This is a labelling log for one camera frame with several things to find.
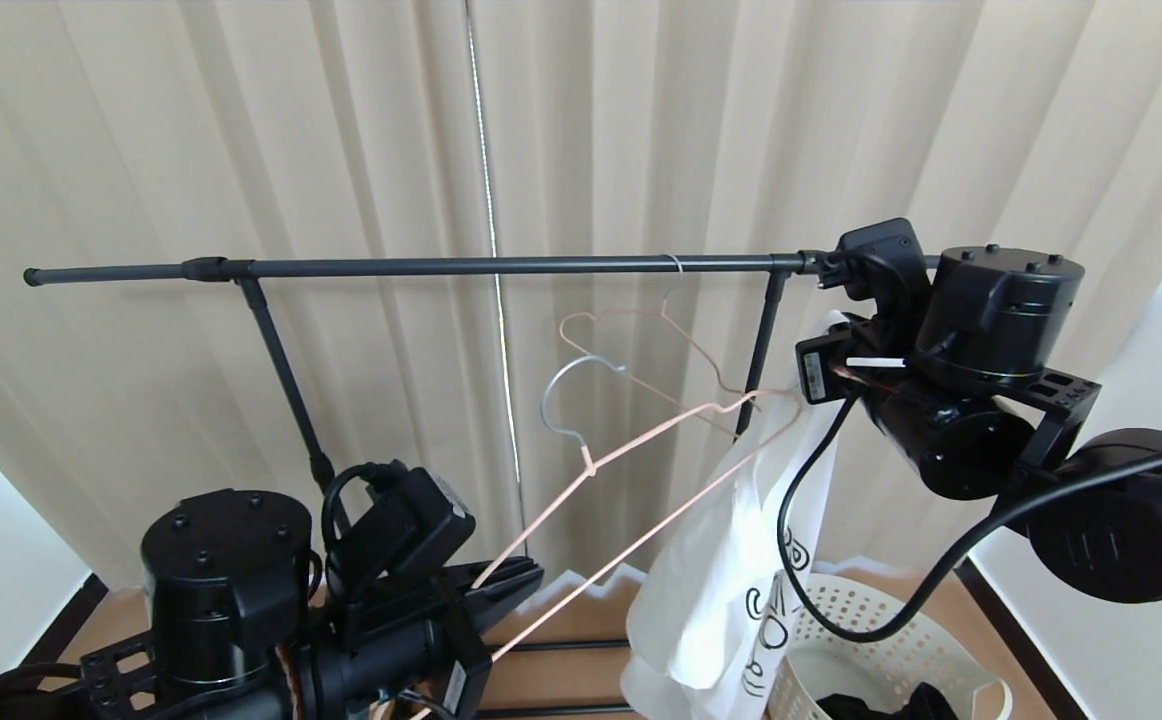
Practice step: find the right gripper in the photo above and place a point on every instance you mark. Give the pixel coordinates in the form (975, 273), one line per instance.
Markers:
(951, 445)

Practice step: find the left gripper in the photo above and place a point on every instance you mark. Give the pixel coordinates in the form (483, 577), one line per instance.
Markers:
(381, 660)

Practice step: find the pink clothes hanger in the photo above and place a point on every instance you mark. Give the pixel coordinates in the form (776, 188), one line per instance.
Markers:
(545, 402)
(701, 352)

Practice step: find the white printed garment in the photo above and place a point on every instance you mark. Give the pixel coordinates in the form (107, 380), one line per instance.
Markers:
(711, 600)

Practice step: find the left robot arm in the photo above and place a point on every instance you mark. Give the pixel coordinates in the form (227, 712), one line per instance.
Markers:
(221, 580)

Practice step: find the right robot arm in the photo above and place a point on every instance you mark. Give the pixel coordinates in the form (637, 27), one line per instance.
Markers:
(1001, 310)

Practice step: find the white laundry basket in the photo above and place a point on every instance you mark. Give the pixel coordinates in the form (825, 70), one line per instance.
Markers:
(901, 640)

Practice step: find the black clothes rack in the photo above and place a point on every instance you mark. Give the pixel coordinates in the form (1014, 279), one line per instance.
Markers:
(441, 267)

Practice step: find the black garment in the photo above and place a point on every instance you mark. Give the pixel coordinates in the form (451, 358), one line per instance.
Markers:
(891, 705)

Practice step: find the beige curtain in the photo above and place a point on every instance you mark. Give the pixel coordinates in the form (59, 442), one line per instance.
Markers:
(191, 130)

